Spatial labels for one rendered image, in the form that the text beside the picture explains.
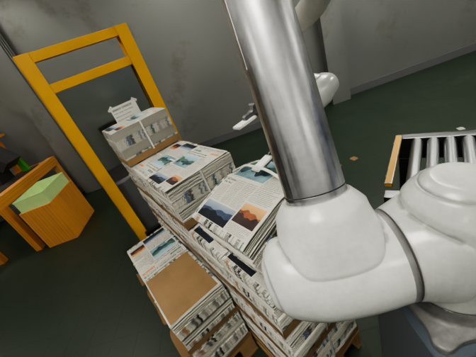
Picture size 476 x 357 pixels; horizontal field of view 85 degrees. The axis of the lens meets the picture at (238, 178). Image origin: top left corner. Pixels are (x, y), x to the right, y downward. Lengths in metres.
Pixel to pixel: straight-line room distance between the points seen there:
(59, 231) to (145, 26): 3.03
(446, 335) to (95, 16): 4.68
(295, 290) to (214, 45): 4.17
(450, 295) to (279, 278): 0.24
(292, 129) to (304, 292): 0.24
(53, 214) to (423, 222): 3.81
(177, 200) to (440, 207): 1.00
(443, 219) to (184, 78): 4.24
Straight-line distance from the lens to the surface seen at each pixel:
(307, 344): 1.21
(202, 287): 1.34
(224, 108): 4.53
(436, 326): 0.61
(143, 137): 1.73
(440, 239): 0.45
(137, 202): 2.53
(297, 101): 0.40
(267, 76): 0.40
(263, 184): 0.78
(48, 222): 4.02
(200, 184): 1.25
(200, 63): 4.43
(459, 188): 0.46
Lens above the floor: 1.55
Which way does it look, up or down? 28 degrees down
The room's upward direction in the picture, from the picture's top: 21 degrees counter-clockwise
